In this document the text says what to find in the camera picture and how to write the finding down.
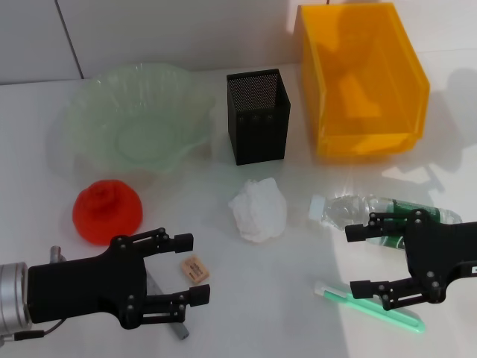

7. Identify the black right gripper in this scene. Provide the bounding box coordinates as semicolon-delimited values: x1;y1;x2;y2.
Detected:
344;208;477;311

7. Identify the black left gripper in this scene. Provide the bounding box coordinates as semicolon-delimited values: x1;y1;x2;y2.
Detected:
28;227;212;326

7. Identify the clear green-label water bottle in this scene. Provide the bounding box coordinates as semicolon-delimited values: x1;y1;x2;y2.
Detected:
308;193;463;249

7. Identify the white paper ball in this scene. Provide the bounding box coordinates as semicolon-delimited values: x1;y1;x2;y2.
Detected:
227;178;288;243

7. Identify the red-orange toy orange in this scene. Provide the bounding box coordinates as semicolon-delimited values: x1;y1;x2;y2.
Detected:
72;179;145;246

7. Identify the beige eraser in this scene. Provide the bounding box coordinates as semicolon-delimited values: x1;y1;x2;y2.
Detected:
180;254;212;286

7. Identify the grey marker pen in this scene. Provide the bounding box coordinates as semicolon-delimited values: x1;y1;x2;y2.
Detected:
145;265;191;341

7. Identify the black mesh pen holder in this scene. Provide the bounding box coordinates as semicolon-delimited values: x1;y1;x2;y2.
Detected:
226;68;291;166

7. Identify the pale green glass fruit plate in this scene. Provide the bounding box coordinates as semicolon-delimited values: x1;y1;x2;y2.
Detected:
59;63;217;176

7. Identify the yellow plastic bin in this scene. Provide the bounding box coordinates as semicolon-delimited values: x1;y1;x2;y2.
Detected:
300;2;431;157

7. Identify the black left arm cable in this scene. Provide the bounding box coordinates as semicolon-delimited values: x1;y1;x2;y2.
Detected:
13;315;65;333

